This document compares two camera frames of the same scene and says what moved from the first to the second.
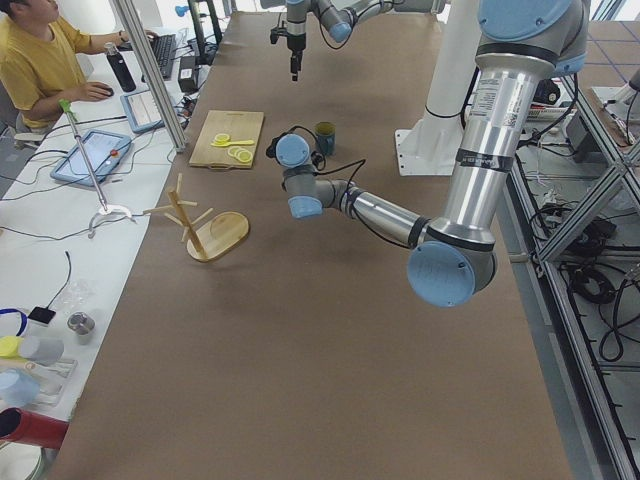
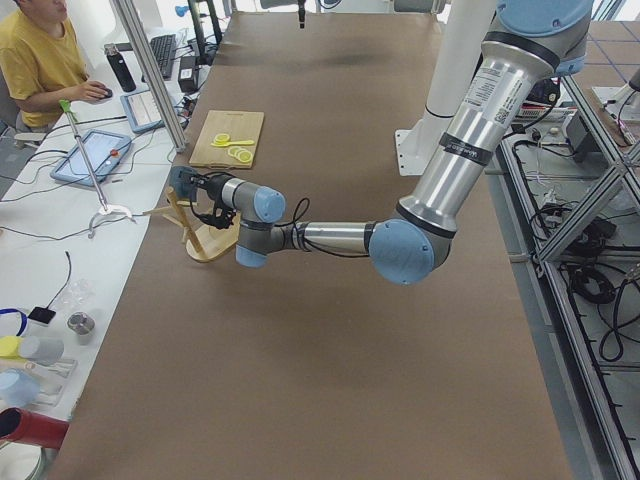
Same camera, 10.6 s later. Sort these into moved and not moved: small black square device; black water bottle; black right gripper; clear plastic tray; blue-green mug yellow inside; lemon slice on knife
Moved: black right gripper; blue-green mug yellow inside
Not moved: small black square device; black water bottle; lemon slice on knife; clear plastic tray
